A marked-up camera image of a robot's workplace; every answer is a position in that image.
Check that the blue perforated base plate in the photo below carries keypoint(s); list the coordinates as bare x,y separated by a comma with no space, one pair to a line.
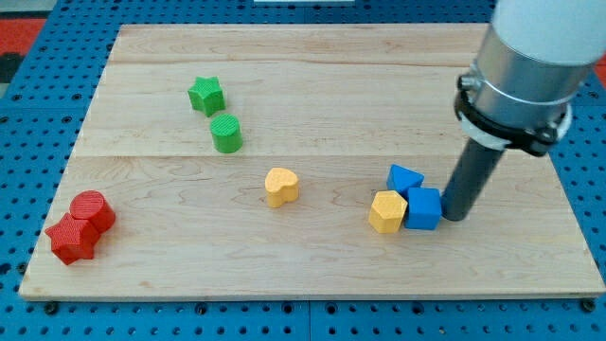
52,57

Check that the green star block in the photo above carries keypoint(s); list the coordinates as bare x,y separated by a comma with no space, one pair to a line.
206,96

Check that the blue triangle block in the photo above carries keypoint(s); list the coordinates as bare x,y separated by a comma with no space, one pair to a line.
401,179

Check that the red cylinder block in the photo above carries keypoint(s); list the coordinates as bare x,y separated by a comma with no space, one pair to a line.
92,206

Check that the light wooden board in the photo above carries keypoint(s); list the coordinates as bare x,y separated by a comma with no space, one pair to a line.
335,104

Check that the yellow hexagon block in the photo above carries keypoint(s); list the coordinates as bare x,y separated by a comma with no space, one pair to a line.
387,211

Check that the blue cube block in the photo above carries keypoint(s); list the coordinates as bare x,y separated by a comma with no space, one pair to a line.
424,209

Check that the green cylinder block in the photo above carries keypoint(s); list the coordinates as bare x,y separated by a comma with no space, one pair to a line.
226,133

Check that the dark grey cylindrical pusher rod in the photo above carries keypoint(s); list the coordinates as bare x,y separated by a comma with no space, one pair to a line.
474,167

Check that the yellow heart block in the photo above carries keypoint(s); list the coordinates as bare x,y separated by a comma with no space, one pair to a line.
281,186

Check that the red star block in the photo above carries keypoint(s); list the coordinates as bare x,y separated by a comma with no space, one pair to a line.
72,239

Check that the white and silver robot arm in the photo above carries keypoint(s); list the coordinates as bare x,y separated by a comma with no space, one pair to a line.
534,56

